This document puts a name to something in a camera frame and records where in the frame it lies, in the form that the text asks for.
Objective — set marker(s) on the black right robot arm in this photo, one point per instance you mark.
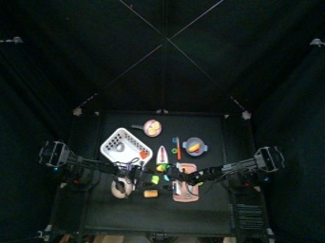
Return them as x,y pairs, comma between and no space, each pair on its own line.
243,165

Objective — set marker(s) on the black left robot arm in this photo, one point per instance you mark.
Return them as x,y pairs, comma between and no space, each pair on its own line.
87,163

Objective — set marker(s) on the yellow green squash piece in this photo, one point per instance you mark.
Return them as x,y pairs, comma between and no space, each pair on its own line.
155,179

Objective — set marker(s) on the yellow green toy squash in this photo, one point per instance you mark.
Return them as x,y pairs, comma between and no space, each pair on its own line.
162,167

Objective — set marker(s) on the white plastic basket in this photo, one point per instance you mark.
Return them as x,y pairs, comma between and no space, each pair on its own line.
122,141

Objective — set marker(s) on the white toy knife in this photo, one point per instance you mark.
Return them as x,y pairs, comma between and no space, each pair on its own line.
178,189

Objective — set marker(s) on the cyan toy piece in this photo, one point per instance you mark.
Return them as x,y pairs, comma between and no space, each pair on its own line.
166,177

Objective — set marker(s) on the orange yellow toy block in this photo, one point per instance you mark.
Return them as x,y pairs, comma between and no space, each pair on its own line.
150,193

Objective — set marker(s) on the pink cutting board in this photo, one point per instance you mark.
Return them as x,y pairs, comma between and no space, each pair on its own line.
187,194

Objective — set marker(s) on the orange red toy food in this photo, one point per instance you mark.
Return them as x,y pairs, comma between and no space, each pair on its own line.
145,155

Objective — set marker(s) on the white red toy slice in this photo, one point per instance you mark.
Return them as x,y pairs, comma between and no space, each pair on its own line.
162,155

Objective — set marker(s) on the orange toy knife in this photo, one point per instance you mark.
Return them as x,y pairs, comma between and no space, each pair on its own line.
178,148

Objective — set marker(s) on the grey toy pot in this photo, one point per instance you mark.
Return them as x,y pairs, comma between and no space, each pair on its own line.
199,151

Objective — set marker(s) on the yellow orange toy food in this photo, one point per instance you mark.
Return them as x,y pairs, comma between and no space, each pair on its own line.
194,147

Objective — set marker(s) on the toy frying pan with eggs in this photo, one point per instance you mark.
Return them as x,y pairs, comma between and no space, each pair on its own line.
153,127

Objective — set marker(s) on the silver frame clamp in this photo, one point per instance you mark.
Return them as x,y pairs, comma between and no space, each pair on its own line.
246,114
316,41
76,110
16,40

